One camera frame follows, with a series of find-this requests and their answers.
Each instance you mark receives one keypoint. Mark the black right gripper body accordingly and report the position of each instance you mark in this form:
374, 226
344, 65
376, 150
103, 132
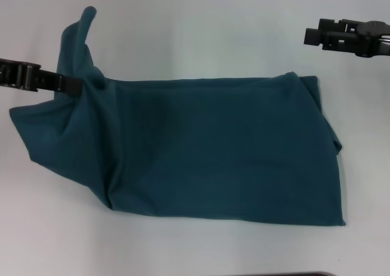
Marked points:
374, 38

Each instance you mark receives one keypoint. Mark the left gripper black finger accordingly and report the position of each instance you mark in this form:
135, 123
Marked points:
59, 82

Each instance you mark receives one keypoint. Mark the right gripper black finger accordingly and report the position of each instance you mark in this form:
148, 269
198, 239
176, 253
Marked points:
338, 24
329, 40

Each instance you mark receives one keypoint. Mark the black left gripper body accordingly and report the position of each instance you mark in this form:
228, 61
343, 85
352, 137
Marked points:
16, 75

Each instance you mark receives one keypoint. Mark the teal T-shirt with FREE print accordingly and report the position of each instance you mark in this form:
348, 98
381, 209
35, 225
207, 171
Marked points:
213, 151

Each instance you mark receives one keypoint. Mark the dark device edge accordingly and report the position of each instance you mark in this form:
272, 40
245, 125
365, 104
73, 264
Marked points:
304, 274

